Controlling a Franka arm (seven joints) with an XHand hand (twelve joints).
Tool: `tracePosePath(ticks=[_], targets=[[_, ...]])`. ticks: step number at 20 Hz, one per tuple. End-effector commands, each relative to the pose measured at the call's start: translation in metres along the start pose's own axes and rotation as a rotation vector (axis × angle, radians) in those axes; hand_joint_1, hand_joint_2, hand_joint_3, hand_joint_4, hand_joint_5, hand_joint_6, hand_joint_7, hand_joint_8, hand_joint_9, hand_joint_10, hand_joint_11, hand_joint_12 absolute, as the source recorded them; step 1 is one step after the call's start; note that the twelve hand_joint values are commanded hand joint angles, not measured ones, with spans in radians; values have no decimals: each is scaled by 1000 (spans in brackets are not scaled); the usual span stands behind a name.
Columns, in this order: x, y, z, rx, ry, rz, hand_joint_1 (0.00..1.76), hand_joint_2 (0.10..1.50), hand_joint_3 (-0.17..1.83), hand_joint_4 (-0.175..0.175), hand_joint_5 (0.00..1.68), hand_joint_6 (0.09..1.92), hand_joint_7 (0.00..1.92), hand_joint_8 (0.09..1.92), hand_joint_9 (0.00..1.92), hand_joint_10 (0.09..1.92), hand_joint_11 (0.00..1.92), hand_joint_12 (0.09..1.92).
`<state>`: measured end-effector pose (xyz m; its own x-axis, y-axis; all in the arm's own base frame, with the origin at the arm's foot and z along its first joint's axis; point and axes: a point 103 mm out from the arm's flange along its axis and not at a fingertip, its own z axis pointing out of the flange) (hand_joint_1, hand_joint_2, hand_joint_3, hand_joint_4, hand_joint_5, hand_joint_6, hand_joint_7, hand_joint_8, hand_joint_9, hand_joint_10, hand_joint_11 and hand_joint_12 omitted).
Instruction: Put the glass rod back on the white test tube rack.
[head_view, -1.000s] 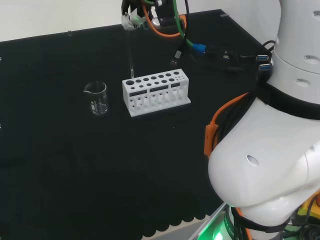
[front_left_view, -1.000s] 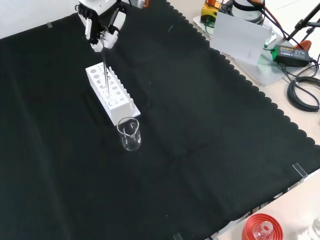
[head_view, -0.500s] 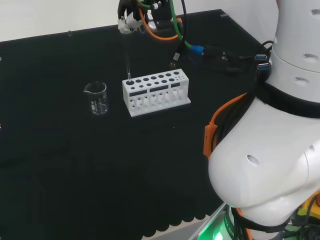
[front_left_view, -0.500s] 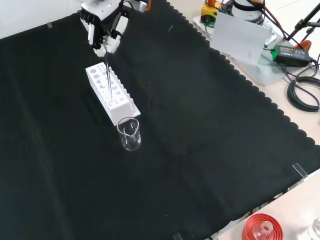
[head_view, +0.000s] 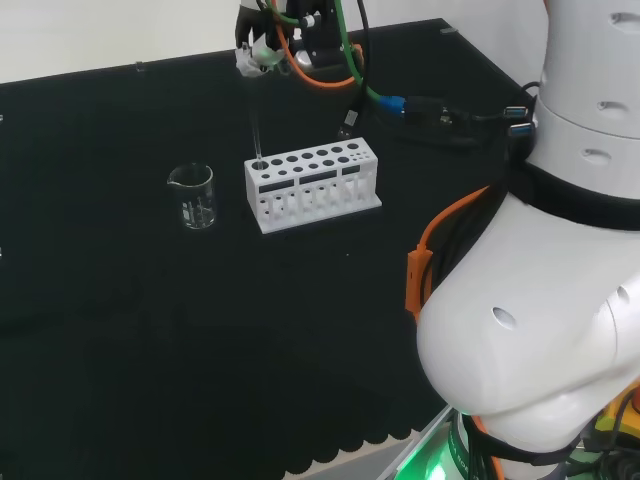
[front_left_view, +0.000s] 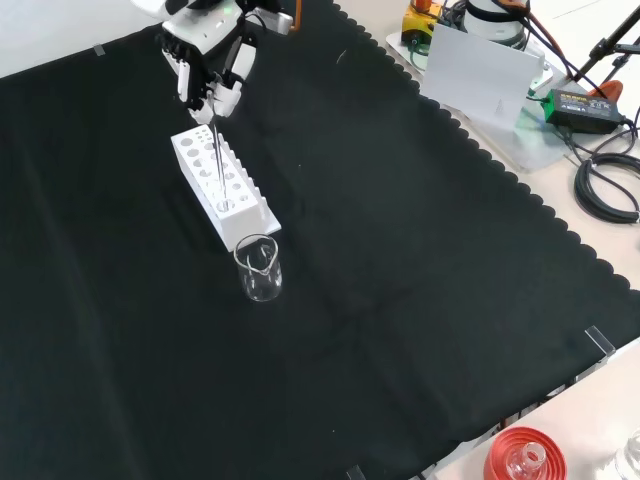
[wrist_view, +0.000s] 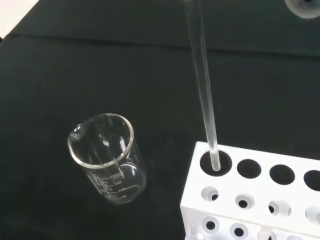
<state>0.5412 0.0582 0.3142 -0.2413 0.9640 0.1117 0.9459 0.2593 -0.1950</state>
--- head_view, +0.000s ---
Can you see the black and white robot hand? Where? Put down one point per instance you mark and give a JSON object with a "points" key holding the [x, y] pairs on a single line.
{"points": [[260, 55]]}

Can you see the clear glass rod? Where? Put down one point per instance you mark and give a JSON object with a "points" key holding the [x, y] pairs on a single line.
{"points": [[254, 115]]}

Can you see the white test tube rack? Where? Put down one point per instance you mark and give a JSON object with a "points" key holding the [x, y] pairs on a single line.
{"points": [[310, 200]]}

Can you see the small clear cloth clip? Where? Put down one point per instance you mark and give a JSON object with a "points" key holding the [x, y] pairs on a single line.
{"points": [[140, 67], [448, 30]]}

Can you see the clear glass beaker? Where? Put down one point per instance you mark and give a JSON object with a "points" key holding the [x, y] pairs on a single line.
{"points": [[197, 200]]}

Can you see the black adapter box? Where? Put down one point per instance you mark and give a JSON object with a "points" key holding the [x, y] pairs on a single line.
{"points": [[430, 112]]}

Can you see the blue USB plug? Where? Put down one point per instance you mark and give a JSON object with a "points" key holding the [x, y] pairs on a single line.
{"points": [[516, 111], [522, 129]]}

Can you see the black bench cloth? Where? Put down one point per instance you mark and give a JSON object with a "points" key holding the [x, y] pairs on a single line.
{"points": [[150, 325]]}

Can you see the yellow stop button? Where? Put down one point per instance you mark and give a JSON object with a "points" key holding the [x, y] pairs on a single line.
{"points": [[620, 407]]}

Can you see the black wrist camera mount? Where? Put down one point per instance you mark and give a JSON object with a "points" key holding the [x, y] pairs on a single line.
{"points": [[325, 40]]}

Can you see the grey metal base plate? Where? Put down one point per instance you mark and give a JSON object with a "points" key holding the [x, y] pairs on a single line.
{"points": [[415, 445]]}

